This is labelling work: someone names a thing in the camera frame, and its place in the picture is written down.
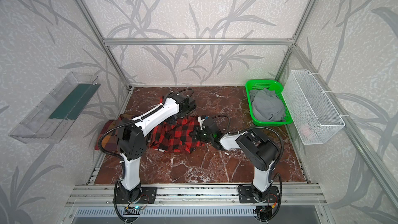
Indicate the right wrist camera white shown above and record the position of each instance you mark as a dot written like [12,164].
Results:
[201,120]

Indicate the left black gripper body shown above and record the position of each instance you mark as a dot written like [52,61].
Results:
[189,106]

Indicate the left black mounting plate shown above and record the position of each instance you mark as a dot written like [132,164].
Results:
[141,195]

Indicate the grey shirt in basket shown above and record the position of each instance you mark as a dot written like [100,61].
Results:
[267,106]

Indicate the black mounting plate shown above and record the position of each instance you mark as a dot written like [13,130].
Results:
[249,194]
[141,195]

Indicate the green plastic basket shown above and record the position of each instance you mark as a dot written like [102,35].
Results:
[260,84]

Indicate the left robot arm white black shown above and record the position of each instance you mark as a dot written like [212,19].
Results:
[132,139]

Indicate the clear plastic wall tray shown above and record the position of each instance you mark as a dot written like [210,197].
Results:
[50,120]

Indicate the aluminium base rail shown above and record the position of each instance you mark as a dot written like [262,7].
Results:
[195,195]

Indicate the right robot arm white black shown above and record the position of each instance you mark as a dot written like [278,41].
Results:
[262,146]

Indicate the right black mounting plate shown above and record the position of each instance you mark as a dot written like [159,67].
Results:
[249,194]

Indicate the folded multicolour plaid shirt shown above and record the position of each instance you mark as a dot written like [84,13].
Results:
[110,141]

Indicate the white wire mesh basket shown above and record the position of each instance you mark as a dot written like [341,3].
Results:
[314,115]

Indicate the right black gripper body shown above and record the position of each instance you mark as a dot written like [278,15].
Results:
[204,127]

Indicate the red black plaid shirt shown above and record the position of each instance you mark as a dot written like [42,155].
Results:
[177,137]

